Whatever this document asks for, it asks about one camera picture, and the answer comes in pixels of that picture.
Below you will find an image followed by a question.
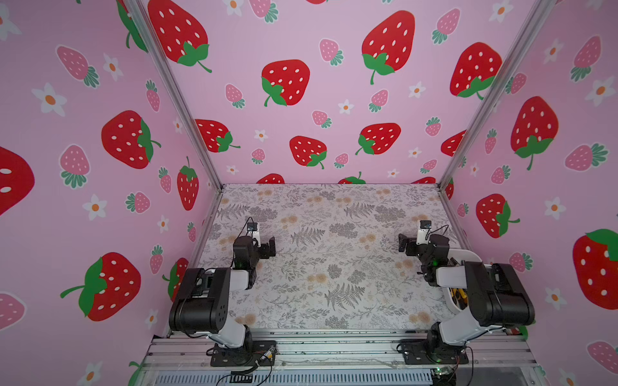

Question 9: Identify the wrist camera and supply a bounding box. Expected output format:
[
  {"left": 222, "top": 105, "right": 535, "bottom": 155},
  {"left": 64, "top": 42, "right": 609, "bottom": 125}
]
[
  {"left": 416, "top": 220, "right": 432, "bottom": 244},
  {"left": 246, "top": 221, "right": 261, "bottom": 247}
]

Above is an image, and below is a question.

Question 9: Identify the left aluminium corner post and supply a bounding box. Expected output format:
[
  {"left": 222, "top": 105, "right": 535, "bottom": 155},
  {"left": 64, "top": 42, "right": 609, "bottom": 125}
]
[{"left": 126, "top": 0, "right": 224, "bottom": 193}]

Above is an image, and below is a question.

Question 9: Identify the aluminium corner post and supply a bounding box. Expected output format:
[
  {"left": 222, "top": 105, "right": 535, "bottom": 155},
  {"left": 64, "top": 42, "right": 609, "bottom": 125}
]
[
  {"left": 126, "top": 0, "right": 224, "bottom": 193},
  {"left": 438, "top": 0, "right": 555, "bottom": 193}
]

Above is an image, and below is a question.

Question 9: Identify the white plastic storage box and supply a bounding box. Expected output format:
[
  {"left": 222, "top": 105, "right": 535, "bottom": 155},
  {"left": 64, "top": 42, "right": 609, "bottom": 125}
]
[{"left": 438, "top": 249, "right": 482, "bottom": 314}]

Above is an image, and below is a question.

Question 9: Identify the right aluminium corner post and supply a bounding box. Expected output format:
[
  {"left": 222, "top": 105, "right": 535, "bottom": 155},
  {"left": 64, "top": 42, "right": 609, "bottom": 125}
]
[{"left": 438, "top": 0, "right": 555, "bottom": 193}]

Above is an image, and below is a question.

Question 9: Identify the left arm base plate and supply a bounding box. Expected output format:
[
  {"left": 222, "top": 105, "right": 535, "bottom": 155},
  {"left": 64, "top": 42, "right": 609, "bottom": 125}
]
[{"left": 206, "top": 340, "right": 277, "bottom": 368}]

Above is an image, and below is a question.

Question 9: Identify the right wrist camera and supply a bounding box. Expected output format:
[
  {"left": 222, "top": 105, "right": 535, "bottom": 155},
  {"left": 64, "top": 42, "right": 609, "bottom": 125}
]
[{"left": 416, "top": 220, "right": 432, "bottom": 244}]

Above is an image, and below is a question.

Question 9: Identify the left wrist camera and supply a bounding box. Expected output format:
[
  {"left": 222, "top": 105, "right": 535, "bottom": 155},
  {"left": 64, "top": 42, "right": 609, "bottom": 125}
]
[{"left": 246, "top": 221, "right": 261, "bottom": 247}]

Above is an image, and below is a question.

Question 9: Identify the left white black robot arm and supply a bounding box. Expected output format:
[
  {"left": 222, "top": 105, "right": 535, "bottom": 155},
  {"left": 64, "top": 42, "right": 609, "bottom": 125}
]
[{"left": 168, "top": 236, "right": 276, "bottom": 351}]

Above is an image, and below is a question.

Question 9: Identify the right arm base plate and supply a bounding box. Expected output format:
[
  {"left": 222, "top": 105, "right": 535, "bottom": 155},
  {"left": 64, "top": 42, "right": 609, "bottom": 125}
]
[{"left": 396, "top": 339, "right": 469, "bottom": 365}]

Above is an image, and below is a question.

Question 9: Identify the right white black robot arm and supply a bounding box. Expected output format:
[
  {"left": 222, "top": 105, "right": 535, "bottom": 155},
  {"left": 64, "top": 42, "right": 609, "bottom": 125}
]
[{"left": 398, "top": 233, "right": 535, "bottom": 352}]

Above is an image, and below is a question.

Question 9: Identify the aluminium rail frame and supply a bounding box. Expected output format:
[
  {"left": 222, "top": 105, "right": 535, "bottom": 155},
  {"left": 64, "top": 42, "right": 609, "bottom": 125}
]
[{"left": 132, "top": 329, "right": 549, "bottom": 385}]

